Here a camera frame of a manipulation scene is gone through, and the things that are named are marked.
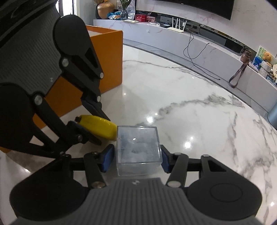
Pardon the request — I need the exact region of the gold round vase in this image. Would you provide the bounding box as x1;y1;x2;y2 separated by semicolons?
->
97;2;114;19

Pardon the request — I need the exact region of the blue snack bag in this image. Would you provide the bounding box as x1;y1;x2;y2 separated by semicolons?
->
107;11;121;20

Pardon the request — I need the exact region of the black cable on console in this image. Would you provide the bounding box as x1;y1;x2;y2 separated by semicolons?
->
183;31;221;81

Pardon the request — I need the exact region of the brown camera with strap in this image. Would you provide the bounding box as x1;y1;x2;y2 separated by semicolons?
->
228;48;252;88

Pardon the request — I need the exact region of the green potted plant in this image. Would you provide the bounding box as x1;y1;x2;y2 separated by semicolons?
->
120;0;131;20

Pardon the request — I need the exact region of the white marble TV console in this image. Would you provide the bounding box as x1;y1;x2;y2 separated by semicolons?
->
93;19;276;110

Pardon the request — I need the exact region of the orange open storage box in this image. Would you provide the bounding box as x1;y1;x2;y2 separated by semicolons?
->
0;24;124;154

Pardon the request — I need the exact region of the red box on console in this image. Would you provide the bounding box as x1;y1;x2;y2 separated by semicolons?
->
135;14;146;22

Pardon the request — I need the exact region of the white wifi router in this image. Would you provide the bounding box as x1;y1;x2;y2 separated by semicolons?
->
167;17;187;33

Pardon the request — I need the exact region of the clear acrylic cube box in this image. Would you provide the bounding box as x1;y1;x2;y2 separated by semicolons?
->
116;126;162;176

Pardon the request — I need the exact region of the grey metal trash bin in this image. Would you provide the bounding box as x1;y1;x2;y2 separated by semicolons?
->
267;103;277;130

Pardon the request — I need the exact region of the black television screen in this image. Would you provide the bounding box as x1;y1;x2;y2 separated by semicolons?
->
162;0;234;20

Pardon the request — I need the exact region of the teddy bear picture box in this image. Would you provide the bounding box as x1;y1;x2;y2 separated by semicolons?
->
252;46;276;78

